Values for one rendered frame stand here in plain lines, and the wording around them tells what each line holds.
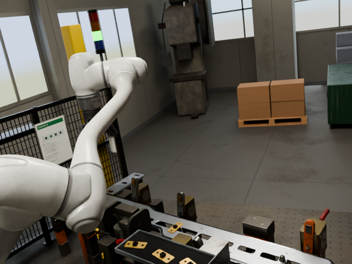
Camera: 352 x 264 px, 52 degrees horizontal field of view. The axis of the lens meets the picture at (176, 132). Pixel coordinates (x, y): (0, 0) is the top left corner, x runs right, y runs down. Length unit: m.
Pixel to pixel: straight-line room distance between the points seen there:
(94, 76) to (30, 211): 0.61
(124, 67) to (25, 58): 3.51
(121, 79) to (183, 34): 5.84
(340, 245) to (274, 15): 6.54
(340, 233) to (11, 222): 1.75
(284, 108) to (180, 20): 2.58
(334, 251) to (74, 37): 2.03
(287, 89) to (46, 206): 5.39
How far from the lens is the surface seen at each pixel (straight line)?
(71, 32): 2.59
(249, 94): 6.13
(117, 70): 1.35
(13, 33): 4.75
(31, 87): 4.81
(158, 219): 1.88
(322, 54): 8.91
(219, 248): 1.44
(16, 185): 0.92
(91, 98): 1.41
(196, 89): 7.21
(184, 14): 7.11
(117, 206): 1.67
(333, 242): 2.18
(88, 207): 0.96
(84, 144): 1.12
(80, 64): 1.38
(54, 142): 2.46
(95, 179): 1.01
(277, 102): 6.15
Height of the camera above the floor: 1.95
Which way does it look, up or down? 18 degrees down
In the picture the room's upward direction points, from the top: 9 degrees counter-clockwise
